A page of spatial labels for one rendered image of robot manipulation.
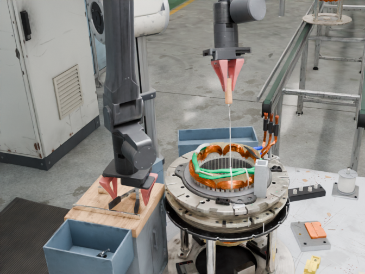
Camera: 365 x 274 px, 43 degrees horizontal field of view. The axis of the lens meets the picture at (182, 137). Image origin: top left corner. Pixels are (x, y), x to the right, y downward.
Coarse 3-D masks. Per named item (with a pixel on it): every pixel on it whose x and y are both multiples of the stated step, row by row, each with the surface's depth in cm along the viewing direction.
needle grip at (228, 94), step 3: (228, 78) 110; (228, 81) 110; (228, 84) 110; (228, 87) 110; (228, 90) 110; (231, 90) 111; (225, 93) 111; (228, 93) 110; (231, 93) 111; (225, 96) 111; (228, 96) 111; (231, 96) 111; (225, 99) 111; (228, 99) 111; (231, 99) 111; (225, 102) 111; (228, 102) 111; (231, 102) 111
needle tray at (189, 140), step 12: (180, 132) 154; (192, 132) 154; (204, 132) 154; (216, 132) 154; (228, 132) 154; (240, 132) 154; (252, 132) 153; (180, 144) 153; (192, 144) 144; (252, 144) 144; (180, 156) 146
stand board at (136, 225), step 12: (96, 180) 128; (96, 192) 122; (120, 192) 122; (156, 192) 121; (84, 204) 118; (96, 204) 118; (120, 204) 117; (132, 204) 117; (156, 204) 120; (72, 216) 114; (84, 216) 113; (96, 216) 113; (108, 216) 113; (144, 216) 113; (132, 228) 109
